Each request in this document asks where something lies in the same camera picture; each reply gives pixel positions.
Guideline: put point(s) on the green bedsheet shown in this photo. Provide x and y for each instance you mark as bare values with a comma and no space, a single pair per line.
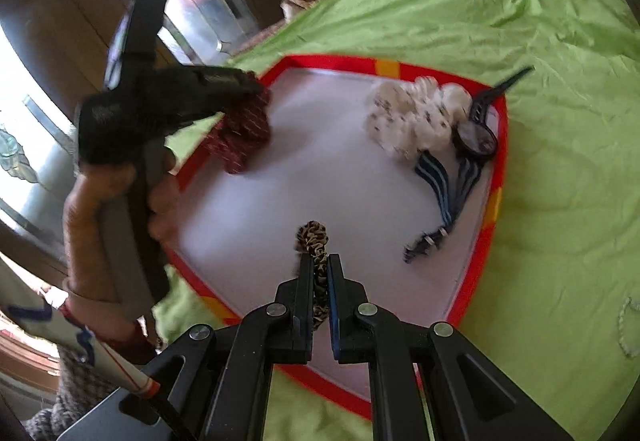
550,121

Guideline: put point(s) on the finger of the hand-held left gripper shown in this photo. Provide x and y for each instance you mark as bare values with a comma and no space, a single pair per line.
192,125
230,81

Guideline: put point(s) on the grey knitted clothing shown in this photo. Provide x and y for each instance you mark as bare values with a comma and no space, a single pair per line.
70,391

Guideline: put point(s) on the blue thin stick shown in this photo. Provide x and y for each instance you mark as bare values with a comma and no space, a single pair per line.
475,138

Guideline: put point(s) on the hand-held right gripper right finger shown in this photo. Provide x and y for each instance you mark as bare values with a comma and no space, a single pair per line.
336,288

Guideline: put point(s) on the leopard print scrunchie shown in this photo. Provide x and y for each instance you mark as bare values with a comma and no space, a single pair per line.
312,241

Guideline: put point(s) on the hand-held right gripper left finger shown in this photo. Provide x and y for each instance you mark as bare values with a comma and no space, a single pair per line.
305,288

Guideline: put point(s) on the red dotted scrunchie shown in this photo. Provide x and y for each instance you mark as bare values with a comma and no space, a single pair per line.
245,131

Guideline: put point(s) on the white dotted scrunchie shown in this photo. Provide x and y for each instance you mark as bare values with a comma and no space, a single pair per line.
415,116

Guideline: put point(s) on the white blue printed clothing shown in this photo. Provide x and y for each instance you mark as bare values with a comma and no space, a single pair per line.
40,316

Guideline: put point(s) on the person's left hand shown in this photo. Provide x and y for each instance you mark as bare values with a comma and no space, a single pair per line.
87,231

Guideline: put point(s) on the blue striped headband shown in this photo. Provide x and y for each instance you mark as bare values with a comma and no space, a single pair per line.
440,191

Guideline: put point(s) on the red cardboard box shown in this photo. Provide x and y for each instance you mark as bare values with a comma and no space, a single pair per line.
330,181

